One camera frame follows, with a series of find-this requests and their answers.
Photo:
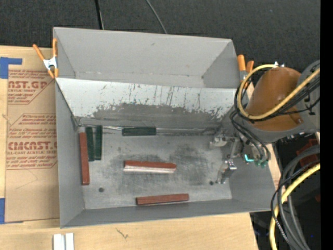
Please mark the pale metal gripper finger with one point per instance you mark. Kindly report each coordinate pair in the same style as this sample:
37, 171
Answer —
227, 171
219, 141

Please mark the grey metal bin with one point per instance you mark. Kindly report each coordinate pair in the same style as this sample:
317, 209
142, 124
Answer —
156, 150

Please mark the red-brown flat block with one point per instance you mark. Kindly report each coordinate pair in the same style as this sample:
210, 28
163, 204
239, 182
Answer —
149, 164
84, 160
162, 199

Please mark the dark green flat block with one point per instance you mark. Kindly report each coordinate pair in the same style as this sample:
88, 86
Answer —
90, 144
139, 131
98, 142

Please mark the brown cardboard board red print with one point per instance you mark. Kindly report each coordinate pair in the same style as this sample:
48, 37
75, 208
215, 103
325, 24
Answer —
31, 170

